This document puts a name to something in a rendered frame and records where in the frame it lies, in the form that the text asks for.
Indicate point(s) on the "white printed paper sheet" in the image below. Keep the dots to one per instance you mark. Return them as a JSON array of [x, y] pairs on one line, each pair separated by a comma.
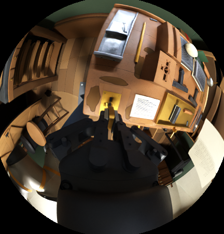
[[145, 107]]

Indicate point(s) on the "white rounded object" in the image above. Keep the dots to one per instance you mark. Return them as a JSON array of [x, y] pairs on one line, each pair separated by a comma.
[[191, 49]]

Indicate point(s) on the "black round stove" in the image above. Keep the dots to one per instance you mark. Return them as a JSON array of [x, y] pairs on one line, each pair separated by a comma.
[[28, 144]]

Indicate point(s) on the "plain wooden box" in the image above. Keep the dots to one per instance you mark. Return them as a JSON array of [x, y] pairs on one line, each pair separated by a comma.
[[166, 38]]

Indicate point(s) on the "small grey bar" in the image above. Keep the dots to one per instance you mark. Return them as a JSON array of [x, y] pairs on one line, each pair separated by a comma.
[[153, 19]]

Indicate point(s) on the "grey ridged type block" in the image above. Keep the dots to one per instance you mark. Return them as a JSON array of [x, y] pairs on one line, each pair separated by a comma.
[[174, 114]]

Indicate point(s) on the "yellow tray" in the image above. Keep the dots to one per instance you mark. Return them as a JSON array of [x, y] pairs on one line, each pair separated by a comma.
[[165, 113]]

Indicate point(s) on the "brass peg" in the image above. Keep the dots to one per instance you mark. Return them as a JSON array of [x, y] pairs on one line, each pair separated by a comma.
[[173, 133]]

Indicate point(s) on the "round wooden stool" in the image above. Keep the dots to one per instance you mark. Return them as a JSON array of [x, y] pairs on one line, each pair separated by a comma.
[[36, 133]]

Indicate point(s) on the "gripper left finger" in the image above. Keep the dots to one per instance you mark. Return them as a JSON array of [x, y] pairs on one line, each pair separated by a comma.
[[102, 139]]

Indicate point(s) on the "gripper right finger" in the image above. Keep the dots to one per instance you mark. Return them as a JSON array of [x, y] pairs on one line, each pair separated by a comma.
[[128, 144]]

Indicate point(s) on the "long yellow brass rule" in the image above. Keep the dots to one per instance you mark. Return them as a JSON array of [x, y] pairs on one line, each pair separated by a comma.
[[140, 42]]

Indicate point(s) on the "large cream sheet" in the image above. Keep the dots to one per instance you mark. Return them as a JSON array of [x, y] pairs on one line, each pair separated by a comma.
[[209, 151]]

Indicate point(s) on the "brown wooden block with slot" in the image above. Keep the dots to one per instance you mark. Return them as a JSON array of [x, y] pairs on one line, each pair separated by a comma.
[[152, 67]]

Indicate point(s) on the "wooden type cabinet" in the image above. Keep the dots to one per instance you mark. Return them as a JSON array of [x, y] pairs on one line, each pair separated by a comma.
[[113, 73]]

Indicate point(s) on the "grey metal bracket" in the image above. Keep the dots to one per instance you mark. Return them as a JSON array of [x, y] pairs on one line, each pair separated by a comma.
[[82, 93]]

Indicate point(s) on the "yellow key block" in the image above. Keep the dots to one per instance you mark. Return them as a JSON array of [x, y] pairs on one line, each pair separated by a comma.
[[106, 95]]

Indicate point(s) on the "grey metal galley tray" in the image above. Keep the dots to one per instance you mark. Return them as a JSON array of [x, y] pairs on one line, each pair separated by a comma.
[[113, 43]]

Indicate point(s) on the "open wooden case rack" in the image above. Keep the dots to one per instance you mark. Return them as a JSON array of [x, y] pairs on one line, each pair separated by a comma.
[[35, 62]]

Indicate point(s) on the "dark grey metal block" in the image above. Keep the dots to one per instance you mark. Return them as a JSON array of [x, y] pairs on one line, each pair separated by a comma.
[[193, 99], [180, 85]]

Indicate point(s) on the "brass key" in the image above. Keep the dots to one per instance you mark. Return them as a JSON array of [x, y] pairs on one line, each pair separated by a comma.
[[110, 128]]

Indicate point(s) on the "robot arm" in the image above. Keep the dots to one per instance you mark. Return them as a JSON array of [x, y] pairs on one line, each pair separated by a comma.
[[26, 175]]

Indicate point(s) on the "grey type forme in frame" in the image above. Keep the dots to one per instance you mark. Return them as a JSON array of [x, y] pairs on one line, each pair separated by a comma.
[[186, 54], [199, 75]]

